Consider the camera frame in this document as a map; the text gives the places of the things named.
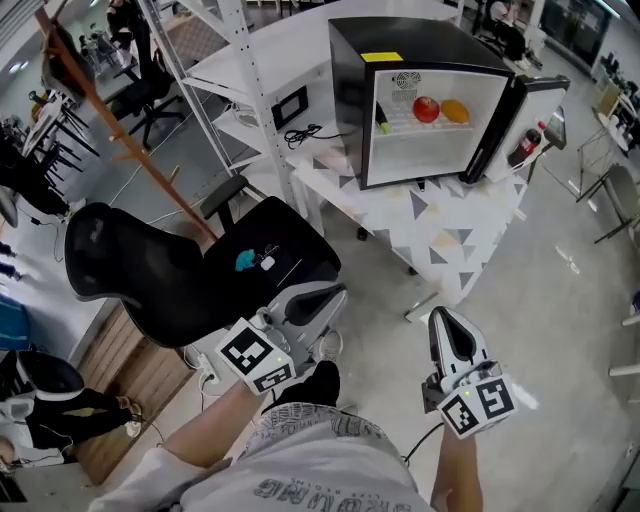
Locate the black mini fridge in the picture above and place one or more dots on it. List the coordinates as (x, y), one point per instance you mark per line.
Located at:
(350, 65)

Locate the white metal shelf rack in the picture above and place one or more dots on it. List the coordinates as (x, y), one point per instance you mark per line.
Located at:
(240, 50)

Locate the white earbud case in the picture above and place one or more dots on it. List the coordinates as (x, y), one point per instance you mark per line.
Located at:
(267, 263)

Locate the cola bottle red cap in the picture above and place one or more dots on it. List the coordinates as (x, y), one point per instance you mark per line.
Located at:
(525, 145)

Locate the person's black trouser leg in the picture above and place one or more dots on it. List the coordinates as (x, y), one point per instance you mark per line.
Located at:
(312, 387)

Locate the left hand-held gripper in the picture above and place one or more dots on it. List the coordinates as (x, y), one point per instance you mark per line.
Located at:
(250, 352)

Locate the table with triangle-pattern cloth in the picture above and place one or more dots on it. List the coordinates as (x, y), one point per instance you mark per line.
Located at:
(425, 225)

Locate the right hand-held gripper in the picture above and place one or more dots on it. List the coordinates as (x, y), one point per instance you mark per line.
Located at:
(475, 405)

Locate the person's left forearm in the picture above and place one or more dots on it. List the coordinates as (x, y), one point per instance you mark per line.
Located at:
(215, 430)

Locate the black swivel chair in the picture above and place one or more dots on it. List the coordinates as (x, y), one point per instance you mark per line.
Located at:
(147, 85)

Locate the wooden coat rack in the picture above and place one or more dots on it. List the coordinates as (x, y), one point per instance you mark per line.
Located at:
(125, 135)

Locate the orange mango food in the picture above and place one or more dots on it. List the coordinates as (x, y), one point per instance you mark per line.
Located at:
(455, 111)

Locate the grey hanging garment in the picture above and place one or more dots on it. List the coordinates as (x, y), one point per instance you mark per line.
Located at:
(65, 65)

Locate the dark green vegetable food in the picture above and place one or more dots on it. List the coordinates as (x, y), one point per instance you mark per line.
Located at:
(383, 120)

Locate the wooden floor platform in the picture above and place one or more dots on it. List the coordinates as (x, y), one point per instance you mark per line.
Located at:
(125, 360)

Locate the white power strip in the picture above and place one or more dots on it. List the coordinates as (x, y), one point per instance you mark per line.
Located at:
(206, 367)

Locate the black framed box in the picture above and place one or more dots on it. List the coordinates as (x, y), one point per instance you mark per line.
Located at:
(290, 107)

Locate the grey screen device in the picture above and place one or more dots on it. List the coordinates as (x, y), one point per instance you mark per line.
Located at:
(556, 130)

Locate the person's grey shoe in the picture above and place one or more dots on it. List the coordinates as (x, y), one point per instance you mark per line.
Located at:
(329, 346)

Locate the red apple food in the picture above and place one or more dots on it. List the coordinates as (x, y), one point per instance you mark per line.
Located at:
(426, 109)

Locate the person's right forearm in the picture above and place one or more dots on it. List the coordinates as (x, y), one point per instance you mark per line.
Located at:
(457, 470)

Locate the blue crumpled item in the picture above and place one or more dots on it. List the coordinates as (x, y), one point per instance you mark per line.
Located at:
(244, 260)

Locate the black mesh office chair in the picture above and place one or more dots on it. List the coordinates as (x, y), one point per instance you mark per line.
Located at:
(150, 280)

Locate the person's white printed shirt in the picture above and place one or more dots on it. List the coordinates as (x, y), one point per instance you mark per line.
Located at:
(310, 465)

